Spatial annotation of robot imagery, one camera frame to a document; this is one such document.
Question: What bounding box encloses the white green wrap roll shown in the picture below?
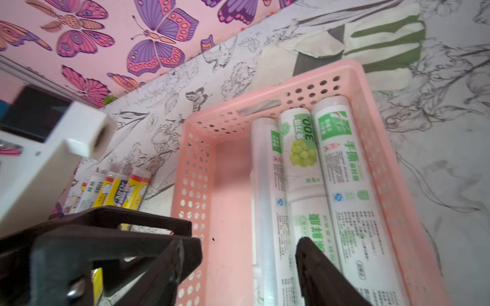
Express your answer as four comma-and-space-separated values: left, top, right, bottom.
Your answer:
311, 96, 410, 305

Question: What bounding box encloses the yellow roll far left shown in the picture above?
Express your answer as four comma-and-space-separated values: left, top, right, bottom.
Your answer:
64, 177, 89, 214

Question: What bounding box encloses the clear film wrap roll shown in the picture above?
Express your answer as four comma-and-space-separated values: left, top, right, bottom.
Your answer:
251, 118, 302, 305

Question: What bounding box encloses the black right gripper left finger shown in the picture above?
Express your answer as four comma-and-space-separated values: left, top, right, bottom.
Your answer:
1, 206, 202, 305

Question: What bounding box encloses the white green thin roll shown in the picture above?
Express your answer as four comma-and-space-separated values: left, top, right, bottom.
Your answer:
73, 173, 106, 213

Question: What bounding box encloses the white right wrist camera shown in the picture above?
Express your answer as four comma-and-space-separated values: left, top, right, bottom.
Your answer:
1, 85, 117, 237

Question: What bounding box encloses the green striped folded cloth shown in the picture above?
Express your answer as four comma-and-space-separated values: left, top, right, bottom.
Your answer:
250, 3, 426, 91

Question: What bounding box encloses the yellow red wrap roll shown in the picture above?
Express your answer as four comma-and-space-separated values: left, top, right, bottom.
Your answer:
93, 172, 130, 208

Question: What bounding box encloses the pink plastic basket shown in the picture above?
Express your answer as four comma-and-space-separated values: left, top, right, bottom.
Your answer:
171, 60, 449, 305

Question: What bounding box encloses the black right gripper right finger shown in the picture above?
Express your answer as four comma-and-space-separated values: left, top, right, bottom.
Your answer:
296, 237, 370, 306

